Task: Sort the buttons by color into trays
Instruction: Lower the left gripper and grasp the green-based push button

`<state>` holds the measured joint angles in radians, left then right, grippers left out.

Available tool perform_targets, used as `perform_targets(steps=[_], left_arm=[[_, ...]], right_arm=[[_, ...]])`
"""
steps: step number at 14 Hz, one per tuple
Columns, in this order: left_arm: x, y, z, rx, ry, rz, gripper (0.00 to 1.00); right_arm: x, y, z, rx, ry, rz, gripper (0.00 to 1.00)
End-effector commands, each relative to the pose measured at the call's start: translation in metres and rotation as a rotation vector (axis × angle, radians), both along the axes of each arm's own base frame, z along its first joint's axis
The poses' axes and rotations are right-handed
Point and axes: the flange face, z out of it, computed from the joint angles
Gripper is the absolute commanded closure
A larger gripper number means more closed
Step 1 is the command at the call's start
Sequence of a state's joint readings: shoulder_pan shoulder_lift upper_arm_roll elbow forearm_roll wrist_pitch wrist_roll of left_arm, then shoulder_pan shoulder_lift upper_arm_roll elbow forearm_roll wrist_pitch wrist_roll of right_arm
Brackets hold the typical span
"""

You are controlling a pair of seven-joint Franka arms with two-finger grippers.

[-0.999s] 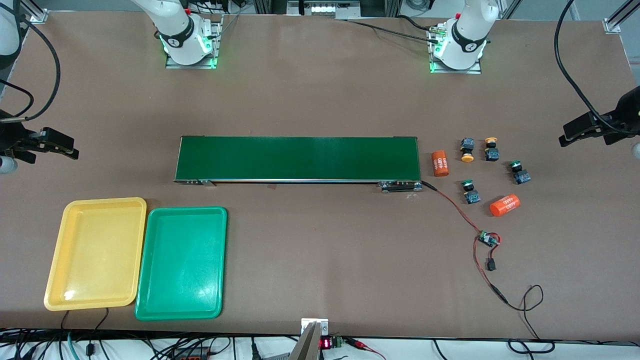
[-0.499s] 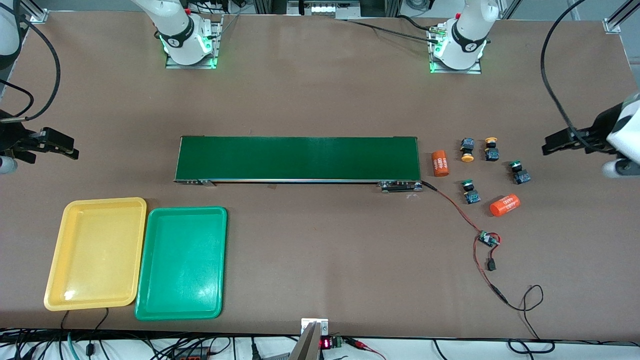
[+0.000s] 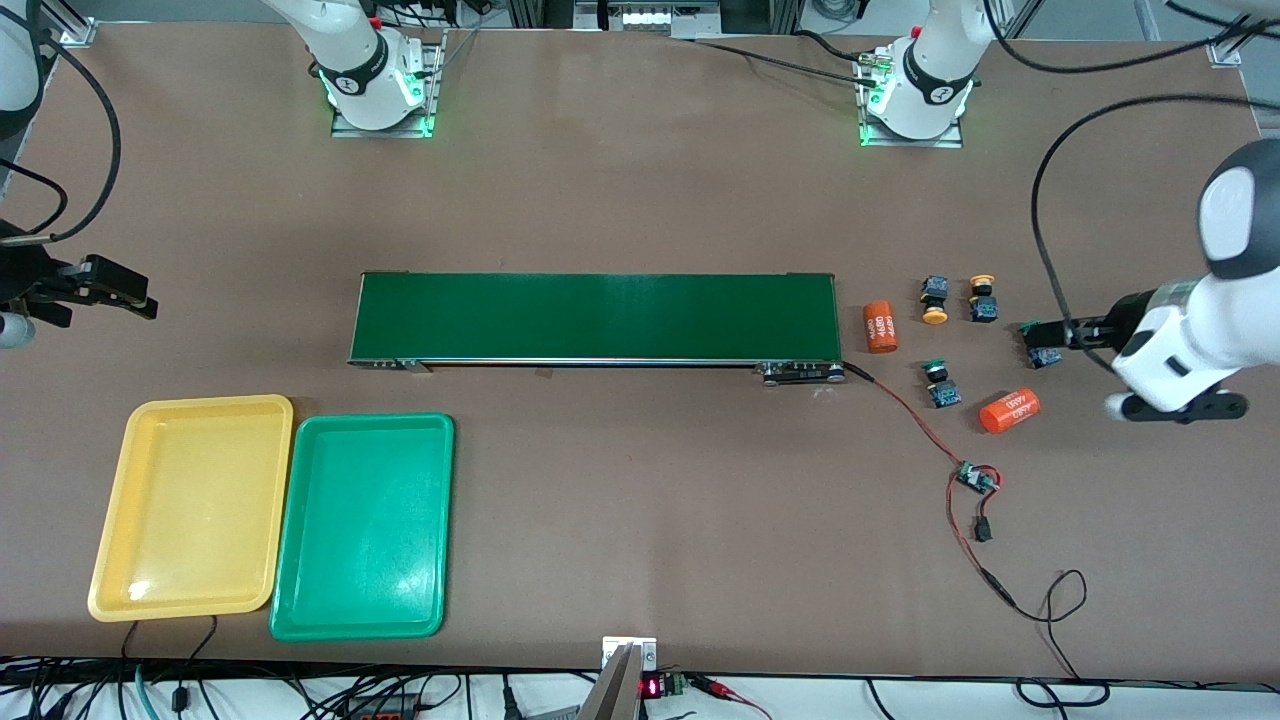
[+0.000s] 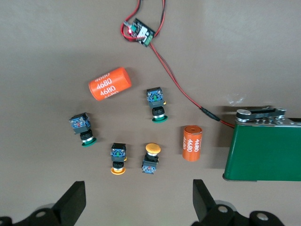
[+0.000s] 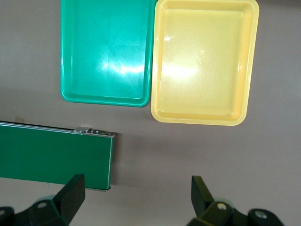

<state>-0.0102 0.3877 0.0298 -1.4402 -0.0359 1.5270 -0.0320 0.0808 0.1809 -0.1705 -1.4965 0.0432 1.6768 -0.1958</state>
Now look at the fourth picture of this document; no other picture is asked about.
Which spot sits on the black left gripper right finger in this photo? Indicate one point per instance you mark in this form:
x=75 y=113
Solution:
x=209 y=212

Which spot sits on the orange 4680 cylinder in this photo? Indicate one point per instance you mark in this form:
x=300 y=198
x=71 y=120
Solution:
x=192 y=144
x=109 y=83

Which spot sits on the yellow button with green indicator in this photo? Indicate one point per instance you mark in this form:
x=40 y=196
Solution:
x=117 y=155

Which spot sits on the green conveyor belt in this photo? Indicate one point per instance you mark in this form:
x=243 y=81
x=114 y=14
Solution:
x=263 y=150

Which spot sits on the yellow button with red indicator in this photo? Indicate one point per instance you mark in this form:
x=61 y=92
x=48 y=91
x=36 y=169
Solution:
x=150 y=162

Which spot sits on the green push button switch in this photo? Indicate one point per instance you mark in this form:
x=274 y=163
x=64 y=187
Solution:
x=80 y=123
x=155 y=97

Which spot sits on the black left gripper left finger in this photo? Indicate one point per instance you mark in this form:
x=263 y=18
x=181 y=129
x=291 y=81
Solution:
x=63 y=207

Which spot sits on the small green circuit board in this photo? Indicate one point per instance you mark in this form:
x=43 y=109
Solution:
x=142 y=33

